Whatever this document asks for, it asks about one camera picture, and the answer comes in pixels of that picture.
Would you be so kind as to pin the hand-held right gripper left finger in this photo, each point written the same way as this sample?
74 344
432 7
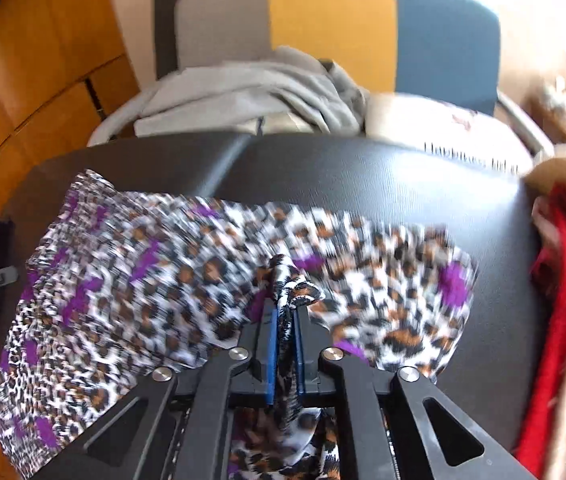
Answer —
270 355

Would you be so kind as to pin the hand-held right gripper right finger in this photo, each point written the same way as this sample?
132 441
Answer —
300 355

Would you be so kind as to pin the leopard print garment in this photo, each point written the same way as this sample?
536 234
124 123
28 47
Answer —
163 270

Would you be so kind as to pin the grey garment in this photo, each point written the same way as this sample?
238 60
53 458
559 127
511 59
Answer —
243 95

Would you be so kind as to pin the grey yellow blue chair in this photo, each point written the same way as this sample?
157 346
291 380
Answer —
328 25

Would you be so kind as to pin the wooden side table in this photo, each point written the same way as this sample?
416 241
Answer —
563 125

